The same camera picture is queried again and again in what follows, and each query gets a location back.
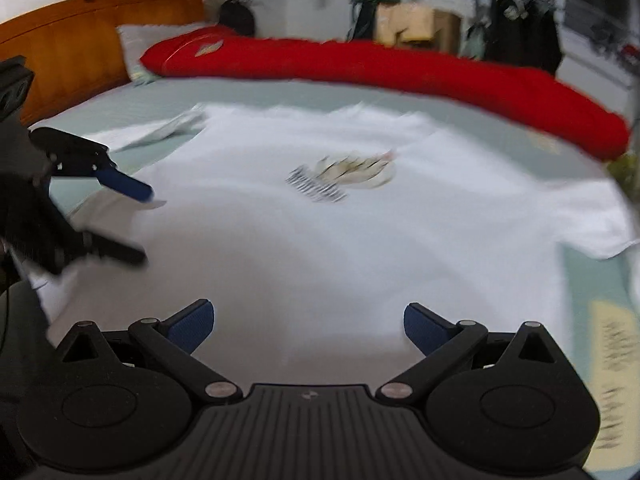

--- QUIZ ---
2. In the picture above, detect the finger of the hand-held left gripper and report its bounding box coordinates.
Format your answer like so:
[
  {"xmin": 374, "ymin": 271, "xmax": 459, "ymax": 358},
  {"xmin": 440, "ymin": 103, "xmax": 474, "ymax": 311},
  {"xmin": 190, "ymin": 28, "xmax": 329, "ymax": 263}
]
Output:
[
  {"xmin": 74, "ymin": 231, "xmax": 148, "ymax": 267},
  {"xmin": 30, "ymin": 127, "xmax": 154, "ymax": 204}
]

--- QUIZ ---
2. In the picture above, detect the beige flowered garment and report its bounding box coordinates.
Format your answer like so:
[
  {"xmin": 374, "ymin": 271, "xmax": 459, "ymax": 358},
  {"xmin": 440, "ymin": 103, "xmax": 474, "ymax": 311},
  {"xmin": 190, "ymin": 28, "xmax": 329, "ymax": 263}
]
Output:
[{"xmin": 375, "ymin": 2, "xmax": 436, "ymax": 46}]

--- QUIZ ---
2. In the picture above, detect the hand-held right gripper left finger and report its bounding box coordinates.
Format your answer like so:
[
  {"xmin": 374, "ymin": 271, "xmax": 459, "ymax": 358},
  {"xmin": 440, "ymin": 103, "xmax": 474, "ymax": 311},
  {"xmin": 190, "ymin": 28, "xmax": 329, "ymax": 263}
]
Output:
[{"xmin": 55, "ymin": 299, "xmax": 243, "ymax": 403}]

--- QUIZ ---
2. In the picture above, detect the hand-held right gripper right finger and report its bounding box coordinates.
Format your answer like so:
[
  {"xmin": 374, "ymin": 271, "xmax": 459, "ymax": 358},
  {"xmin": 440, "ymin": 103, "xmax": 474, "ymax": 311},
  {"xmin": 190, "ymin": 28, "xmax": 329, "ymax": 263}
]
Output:
[{"xmin": 375, "ymin": 302, "xmax": 576, "ymax": 403}]

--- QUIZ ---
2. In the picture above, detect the white printed t-shirt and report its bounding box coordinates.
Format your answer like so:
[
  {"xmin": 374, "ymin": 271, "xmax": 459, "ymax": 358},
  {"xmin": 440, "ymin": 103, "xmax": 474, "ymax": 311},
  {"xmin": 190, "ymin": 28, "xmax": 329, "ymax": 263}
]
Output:
[{"xmin": 30, "ymin": 101, "xmax": 640, "ymax": 396}]

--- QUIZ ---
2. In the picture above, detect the rolled red quilt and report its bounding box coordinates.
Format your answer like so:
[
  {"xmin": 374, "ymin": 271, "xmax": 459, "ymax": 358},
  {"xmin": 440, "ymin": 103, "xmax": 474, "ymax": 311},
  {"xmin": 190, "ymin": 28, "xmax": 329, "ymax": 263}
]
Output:
[{"xmin": 139, "ymin": 27, "xmax": 632, "ymax": 162}]

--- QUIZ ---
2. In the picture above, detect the grey checked pillow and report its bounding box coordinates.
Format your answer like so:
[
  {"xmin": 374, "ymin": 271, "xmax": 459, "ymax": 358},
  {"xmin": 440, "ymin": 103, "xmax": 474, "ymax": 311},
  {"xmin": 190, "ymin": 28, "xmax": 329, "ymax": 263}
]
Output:
[{"xmin": 116, "ymin": 22, "xmax": 211, "ymax": 86}]

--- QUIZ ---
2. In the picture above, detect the pale green garment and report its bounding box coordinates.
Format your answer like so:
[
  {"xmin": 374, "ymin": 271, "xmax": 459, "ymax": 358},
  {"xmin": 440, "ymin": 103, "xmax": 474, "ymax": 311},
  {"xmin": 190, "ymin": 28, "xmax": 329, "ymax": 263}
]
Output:
[{"xmin": 460, "ymin": 22, "xmax": 488, "ymax": 58}]

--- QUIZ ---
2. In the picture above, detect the black jacket with round badge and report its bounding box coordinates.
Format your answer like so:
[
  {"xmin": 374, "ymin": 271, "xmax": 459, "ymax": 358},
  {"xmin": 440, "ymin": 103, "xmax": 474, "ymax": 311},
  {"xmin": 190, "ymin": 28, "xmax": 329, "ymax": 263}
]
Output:
[{"xmin": 482, "ymin": 0, "xmax": 536, "ymax": 63}]

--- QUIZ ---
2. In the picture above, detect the person's left forearm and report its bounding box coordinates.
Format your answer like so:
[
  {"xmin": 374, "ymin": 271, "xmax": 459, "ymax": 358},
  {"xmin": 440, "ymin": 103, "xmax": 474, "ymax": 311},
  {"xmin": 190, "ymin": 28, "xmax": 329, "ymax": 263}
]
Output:
[{"xmin": 0, "ymin": 275, "xmax": 58, "ymax": 461}]

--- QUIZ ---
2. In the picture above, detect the plain black hanging jacket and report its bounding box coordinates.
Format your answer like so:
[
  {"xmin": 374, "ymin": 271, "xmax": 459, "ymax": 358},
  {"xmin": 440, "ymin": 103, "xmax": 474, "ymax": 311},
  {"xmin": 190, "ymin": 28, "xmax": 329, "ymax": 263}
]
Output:
[{"xmin": 525, "ymin": 0, "xmax": 565, "ymax": 76}]

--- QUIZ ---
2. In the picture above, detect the wooden headboard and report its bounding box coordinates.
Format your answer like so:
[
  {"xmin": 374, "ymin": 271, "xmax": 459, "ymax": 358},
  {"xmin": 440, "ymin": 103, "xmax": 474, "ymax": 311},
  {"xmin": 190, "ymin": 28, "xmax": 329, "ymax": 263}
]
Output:
[{"xmin": 0, "ymin": 0, "xmax": 206, "ymax": 126}]

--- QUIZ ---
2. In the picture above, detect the black backpack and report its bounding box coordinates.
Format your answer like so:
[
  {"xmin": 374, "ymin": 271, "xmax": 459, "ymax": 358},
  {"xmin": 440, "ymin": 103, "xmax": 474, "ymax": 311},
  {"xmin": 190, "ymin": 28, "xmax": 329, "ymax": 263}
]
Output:
[{"xmin": 217, "ymin": 0, "xmax": 257, "ymax": 37}]

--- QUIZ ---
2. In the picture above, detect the yellow-green plastic bag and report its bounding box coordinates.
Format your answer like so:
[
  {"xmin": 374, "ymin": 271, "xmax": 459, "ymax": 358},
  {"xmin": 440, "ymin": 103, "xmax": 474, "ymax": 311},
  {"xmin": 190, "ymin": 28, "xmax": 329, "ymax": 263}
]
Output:
[{"xmin": 607, "ymin": 152, "xmax": 638, "ymax": 186}]

